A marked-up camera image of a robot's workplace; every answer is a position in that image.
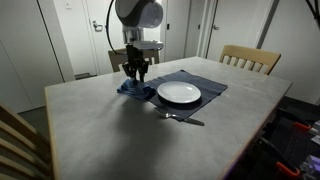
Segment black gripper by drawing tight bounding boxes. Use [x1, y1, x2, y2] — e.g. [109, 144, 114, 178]
[121, 44, 150, 83]

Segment blue microfibre towel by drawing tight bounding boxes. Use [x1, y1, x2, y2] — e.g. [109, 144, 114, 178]
[116, 78, 157, 101]

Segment white round plate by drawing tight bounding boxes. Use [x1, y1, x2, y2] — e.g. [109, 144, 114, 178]
[156, 80, 202, 104]

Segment wooden slat-back chair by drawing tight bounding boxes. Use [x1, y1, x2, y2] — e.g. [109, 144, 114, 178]
[107, 44, 160, 74]
[218, 44, 282, 76]
[0, 102, 54, 180]

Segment metal spoon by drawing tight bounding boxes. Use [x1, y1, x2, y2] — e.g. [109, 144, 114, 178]
[153, 106, 205, 127]

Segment dark blue placemat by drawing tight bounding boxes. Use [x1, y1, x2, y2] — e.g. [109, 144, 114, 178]
[146, 69, 229, 122]

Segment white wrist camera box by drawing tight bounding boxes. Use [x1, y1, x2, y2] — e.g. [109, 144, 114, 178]
[132, 39, 165, 52]

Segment white door with lever handle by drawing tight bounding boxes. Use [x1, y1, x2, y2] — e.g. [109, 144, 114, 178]
[83, 0, 145, 76]

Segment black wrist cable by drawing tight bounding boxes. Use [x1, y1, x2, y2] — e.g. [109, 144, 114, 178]
[105, 0, 129, 56]

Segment large silver door lever handle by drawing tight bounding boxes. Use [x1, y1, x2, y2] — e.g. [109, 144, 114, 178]
[91, 20, 104, 33]

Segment white door with small handle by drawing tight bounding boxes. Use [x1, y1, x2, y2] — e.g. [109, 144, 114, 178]
[206, 0, 269, 63]

